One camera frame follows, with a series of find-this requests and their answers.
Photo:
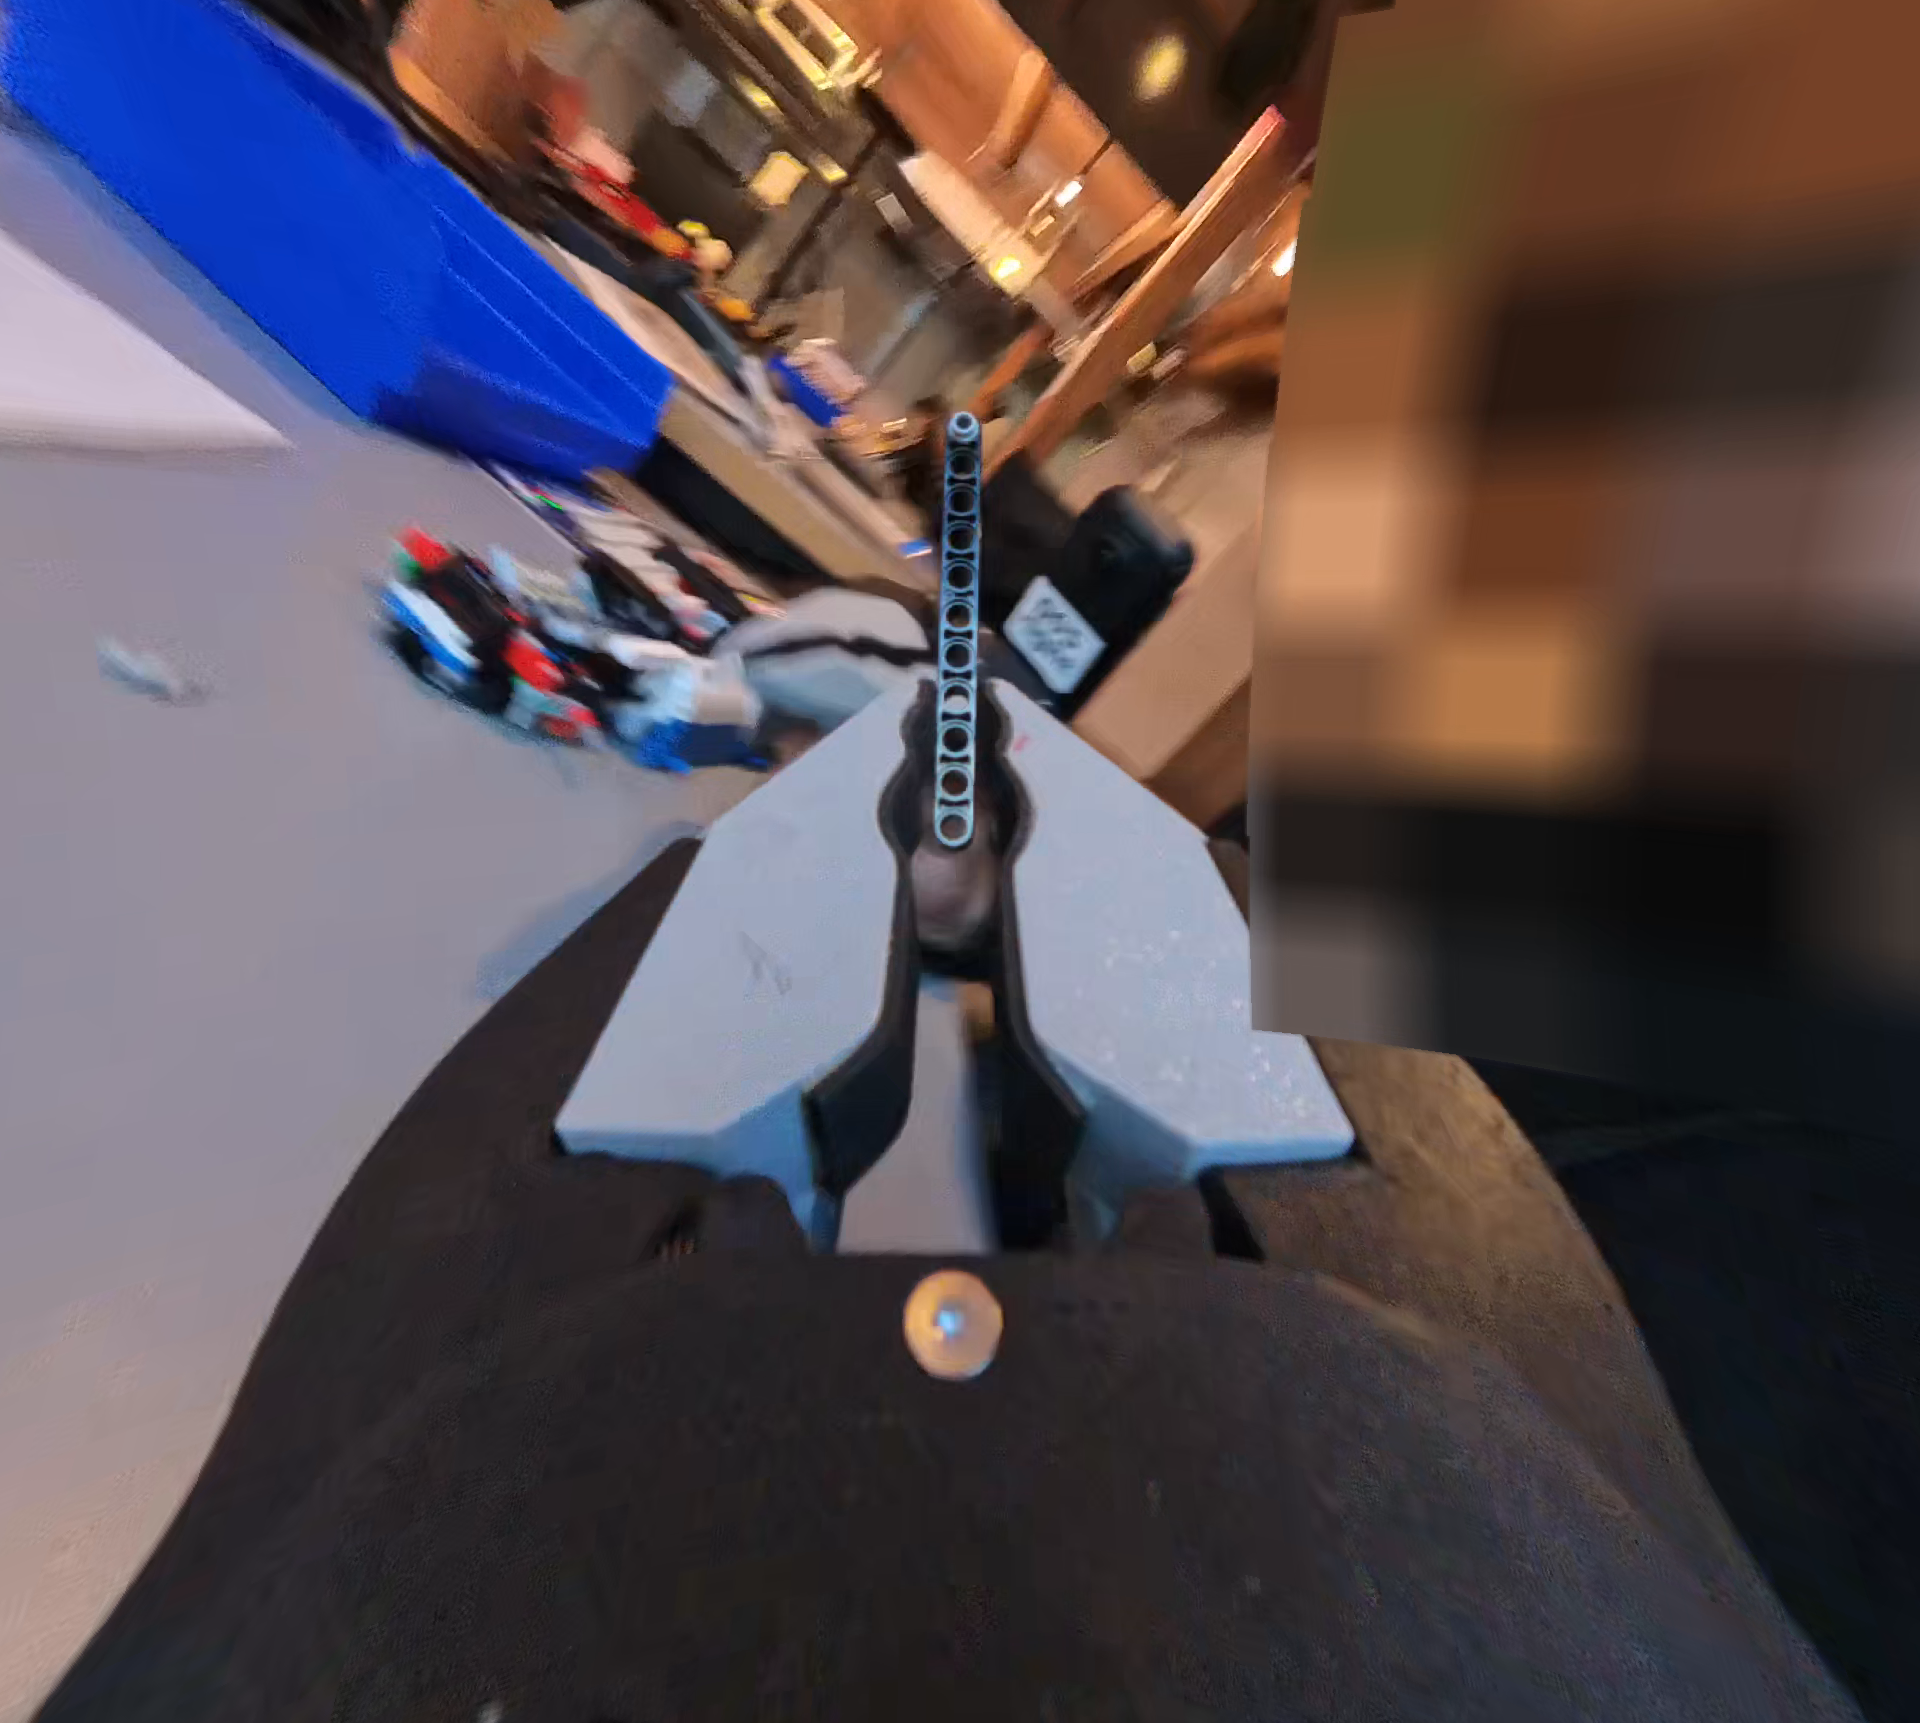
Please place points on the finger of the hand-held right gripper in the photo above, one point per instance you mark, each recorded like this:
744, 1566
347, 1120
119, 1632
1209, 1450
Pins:
819, 697
849, 621

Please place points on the long grey perforated toy beam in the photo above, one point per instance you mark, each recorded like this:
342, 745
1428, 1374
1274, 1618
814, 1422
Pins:
957, 645

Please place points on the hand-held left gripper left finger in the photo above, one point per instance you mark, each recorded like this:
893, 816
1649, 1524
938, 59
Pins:
750, 988

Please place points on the blue plastic bin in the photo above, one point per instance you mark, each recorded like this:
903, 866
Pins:
300, 223

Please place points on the partly built toy car model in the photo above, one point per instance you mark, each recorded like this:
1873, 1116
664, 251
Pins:
570, 651

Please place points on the small grey toy pin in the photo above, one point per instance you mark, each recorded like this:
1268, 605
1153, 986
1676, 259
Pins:
150, 671

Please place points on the open building instruction booklet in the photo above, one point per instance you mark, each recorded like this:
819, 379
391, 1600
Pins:
104, 373

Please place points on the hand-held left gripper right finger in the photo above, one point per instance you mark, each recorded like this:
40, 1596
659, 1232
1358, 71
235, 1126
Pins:
1140, 988

